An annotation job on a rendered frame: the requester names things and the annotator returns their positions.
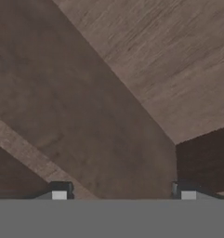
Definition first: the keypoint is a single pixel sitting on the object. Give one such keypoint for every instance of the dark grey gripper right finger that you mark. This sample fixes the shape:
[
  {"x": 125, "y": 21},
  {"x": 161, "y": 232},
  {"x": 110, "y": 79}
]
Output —
[{"x": 186, "y": 187}]

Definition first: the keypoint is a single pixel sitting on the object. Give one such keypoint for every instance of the dark brown wooden cabinet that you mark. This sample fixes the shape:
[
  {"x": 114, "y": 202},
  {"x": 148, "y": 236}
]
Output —
[{"x": 85, "y": 117}]

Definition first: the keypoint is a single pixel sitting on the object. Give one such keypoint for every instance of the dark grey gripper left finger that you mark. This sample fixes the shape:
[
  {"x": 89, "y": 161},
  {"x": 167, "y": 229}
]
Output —
[{"x": 61, "y": 186}]

